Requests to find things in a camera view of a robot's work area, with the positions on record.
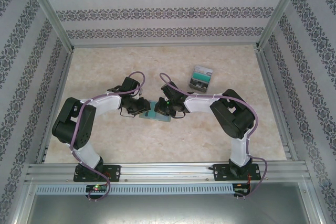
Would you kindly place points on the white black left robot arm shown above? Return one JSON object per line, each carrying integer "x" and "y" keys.
{"x": 105, "y": 104}

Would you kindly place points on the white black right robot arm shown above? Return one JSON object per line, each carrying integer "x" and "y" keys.
{"x": 199, "y": 103}

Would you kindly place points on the aluminium side rail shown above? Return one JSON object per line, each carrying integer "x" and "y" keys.
{"x": 267, "y": 77}
{"x": 63, "y": 77}

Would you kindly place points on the grey sheet metal panel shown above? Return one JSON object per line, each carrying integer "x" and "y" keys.
{"x": 168, "y": 208}

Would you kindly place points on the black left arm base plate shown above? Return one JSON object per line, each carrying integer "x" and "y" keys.
{"x": 115, "y": 172}

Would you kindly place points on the aluminium mounting rail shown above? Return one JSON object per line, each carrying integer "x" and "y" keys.
{"x": 168, "y": 171}

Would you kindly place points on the grey green card holder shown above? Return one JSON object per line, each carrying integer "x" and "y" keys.
{"x": 153, "y": 111}

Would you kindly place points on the aluminium frame strut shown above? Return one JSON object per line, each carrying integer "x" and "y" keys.
{"x": 20, "y": 208}
{"x": 317, "y": 208}

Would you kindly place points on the aluminium frame post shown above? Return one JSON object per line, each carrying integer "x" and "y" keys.
{"x": 278, "y": 11}
{"x": 50, "y": 11}

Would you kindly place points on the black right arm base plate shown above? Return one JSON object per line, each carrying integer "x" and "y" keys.
{"x": 220, "y": 172}

